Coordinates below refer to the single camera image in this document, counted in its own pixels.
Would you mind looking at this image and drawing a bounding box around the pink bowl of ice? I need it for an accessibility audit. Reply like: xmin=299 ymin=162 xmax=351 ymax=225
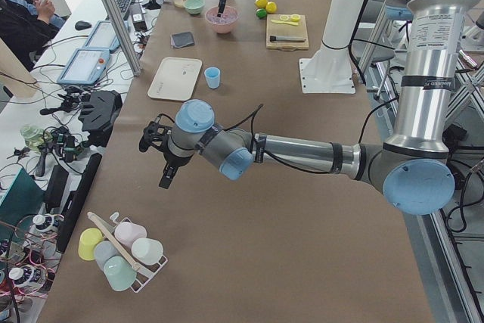
xmin=205 ymin=5 xmax=239 ymax=34

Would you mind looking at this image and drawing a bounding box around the light blue paper cup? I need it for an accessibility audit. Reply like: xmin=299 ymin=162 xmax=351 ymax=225
xmin=204 ymin=67 xmax=221 ymax=89

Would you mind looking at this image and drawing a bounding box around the pink cup on rack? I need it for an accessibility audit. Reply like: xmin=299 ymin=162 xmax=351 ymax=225
xmin=114 ymin=221 xmax=147 ymax=248

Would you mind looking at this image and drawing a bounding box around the white cup on rack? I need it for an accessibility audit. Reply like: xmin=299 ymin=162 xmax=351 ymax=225
xmin=131 ymin=238 xmax=164 ymax=266

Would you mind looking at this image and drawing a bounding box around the grey cup on rack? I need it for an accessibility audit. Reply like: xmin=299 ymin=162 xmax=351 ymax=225
xmin=94 ymin=240 xmax=119 ymax=271

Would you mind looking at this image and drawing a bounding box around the yellow cup on rack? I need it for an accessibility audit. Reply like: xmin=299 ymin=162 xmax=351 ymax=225
xmin=78 ymin=228 xmax=104 ymax=261

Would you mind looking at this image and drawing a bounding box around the white cup rack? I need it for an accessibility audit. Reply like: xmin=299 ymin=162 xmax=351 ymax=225
xmin=87 ymin=212 xmax=168 ymax=293

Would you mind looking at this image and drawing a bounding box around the mint cup on rack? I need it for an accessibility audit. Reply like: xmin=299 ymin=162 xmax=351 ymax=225
xmin=104 ymin=256 xmax=137 ymax=291

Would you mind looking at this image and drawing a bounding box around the mint green bowl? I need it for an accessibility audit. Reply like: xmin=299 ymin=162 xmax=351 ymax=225
xmin=184 ymin=0 xmax=205 ymax=15

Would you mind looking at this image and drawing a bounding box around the yellow lemon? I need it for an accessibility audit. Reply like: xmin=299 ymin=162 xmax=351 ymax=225
xmin=254 ymin=0 xmax=268 ymax=8
xmin=265 ymin=2 xmax=278 ymax=14

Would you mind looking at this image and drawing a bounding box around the grey folded cloth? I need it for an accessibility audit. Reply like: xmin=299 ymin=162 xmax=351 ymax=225
xmin=170 ymin=31 xmax=195 ymax=48

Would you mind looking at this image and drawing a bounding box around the green lime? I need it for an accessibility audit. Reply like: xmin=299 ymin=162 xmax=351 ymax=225
xmin=256 ymin=8 xmax=267 ymax=19

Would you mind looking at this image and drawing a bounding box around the yellow plastic knife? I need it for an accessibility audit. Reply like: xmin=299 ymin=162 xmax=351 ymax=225
xmin=270 ymin=19 xmax=299 ymax=26

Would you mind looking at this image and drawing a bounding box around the wooden cutting board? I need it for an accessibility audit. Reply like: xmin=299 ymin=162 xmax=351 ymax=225
xmin=266 ymin=14 xmax=309 ymax=50

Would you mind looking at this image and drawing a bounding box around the cream plastic tray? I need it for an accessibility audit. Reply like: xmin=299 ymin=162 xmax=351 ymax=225
xmin=147 ymin=57 xmax=202 ymax=101

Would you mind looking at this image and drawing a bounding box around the blue teach pendant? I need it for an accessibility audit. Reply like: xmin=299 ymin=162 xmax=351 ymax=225
xmin=84 ymin=20 xmax=120 ymax=53
xmin=57 ymin=47 xmax=110 ymax=85

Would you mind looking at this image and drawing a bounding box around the black computer mouse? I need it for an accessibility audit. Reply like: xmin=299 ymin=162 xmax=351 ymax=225
xmin=74 ymin=20 xmax=92 ymax=31

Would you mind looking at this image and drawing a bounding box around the seated person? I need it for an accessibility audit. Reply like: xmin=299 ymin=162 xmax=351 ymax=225
xmin=1 ymin=0 xmax=67 ymax=71

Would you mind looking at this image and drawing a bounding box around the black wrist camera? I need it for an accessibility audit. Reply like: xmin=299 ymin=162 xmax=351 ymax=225
xmin=138 ymin=120 xmax=171 ymax=153

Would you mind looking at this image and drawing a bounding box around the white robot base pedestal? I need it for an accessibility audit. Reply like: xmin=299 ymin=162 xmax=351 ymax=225
xmin=299 ymin=0 xmax=364 ymax=94

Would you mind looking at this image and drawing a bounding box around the aluminium frame post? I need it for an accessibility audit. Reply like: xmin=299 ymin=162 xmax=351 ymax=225
xmin=101 ymin=0 xmax=141 ymax=76

